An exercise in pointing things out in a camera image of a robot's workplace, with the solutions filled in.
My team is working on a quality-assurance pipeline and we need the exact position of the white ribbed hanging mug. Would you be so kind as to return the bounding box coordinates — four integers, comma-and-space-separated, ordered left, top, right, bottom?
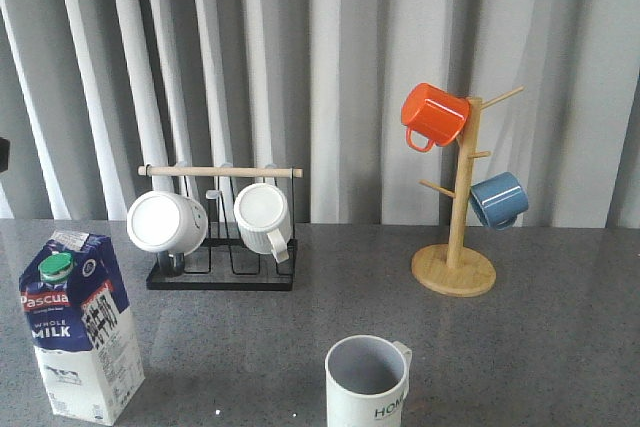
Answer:
234, 183, 292, 263

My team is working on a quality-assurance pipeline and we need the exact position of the orange enamel mug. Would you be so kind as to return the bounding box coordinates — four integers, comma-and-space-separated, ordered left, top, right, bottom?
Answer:
401, 83, 471, 152

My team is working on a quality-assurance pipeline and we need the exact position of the blue white milk carton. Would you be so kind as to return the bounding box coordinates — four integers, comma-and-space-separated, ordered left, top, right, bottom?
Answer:
19, 230, 144, 426

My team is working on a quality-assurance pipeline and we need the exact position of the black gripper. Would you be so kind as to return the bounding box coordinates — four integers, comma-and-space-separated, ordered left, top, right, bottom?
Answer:
0, 137, 10, 173

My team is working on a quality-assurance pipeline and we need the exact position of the wooden mug tree stand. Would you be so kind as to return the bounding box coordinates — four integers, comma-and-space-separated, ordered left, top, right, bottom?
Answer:
411, 86, 524, 297

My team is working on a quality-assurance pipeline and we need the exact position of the grey white curtain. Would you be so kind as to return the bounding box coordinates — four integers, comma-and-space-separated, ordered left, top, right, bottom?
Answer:
1, 0, 639, 228

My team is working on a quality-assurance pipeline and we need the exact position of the white HOME mug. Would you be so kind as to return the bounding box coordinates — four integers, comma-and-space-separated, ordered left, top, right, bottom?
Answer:
325, 335, 412, 426

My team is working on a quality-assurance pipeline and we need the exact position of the white smooth hanging mug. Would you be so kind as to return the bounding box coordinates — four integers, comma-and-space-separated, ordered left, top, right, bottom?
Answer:
127, 191, 209, 276

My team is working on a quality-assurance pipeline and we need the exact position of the blue enamel mug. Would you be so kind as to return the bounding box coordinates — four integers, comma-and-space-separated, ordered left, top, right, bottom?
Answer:
469, 172, 529, 230

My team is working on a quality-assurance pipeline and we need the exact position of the black wire mug rack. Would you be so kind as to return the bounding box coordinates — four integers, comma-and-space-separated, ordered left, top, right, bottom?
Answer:
138, 164, 303, 291

